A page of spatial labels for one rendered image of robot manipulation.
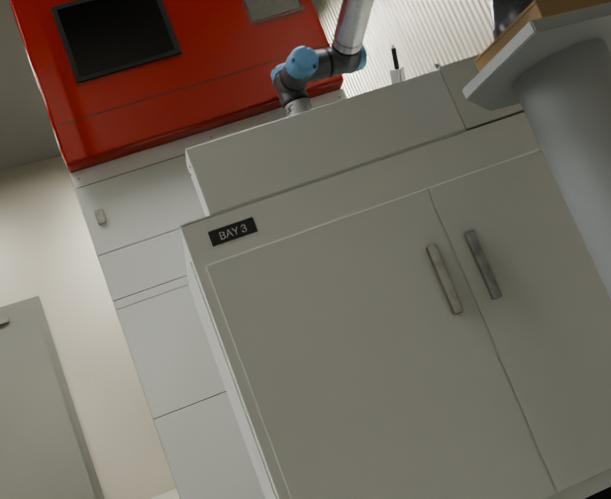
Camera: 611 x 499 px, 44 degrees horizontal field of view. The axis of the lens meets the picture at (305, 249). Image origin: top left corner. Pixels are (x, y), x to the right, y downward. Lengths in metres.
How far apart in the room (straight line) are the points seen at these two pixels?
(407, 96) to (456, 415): 0.64
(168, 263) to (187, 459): 0.51
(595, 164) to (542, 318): 0.39
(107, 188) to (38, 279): 5.63
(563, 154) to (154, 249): 1.17
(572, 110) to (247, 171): 0.60
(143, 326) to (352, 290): 0.77
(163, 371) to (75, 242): 5.85
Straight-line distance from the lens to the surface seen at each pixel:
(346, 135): 1.51
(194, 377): 2.00
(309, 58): 1.93
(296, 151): 1.48
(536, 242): 1.55
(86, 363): 7.55
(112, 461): 7.49
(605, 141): 1.26
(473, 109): 1.60
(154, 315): 2.03
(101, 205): 2.10
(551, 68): 1.28
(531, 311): 1.52
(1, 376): 7.53
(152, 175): 2.12
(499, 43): 1.33
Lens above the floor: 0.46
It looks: 10 degrees up
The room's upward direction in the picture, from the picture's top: 21 degrees counter-clockwise
